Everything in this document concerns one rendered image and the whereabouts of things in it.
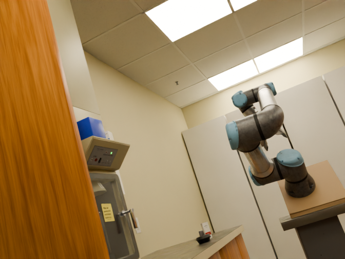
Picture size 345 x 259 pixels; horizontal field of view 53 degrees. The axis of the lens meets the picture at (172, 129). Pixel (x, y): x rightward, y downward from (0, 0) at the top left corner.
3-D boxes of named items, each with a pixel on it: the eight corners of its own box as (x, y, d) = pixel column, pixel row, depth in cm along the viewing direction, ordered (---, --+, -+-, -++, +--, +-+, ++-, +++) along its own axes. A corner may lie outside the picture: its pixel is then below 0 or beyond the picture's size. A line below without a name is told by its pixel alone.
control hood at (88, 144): (74, 168, 138) (69, 145, 141) (115, 170, 168) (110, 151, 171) (98, 158, 135) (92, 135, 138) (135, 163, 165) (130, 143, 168)
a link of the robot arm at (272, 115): (285, 109, 130) (270, 75, 175) (257, 119, 134) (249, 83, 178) (294, 135, 134) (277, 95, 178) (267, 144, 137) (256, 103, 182)
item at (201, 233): (194, 245, 191) (191, 234, 193) (199, 243, 200) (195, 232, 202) (209, 241, 189) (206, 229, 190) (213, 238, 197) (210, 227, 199)
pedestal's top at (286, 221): (339, 207, 187) (336, 201, 188) (352, 210, 157) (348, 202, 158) (281, 225, 193) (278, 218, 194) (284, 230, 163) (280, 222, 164)
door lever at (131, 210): (129, 230, 157) (126, 231, 154) (123, 210, 159) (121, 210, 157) (139, 227, 155) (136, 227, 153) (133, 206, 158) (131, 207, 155)
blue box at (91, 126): (74, 145, 143) (69, 125, 145) (88, 147, 152) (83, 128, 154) (93, 136, 140) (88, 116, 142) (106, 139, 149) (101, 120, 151)
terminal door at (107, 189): (101, 274, 129) (78, 172, 139) (138, 258, 157) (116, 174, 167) (103, 274, 128) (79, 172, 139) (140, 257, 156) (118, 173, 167)
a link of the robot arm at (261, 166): (285, 183, 174) (261, 130, 133) (256, 191, 179) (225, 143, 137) (279, 162, 181) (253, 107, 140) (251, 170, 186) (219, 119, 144)
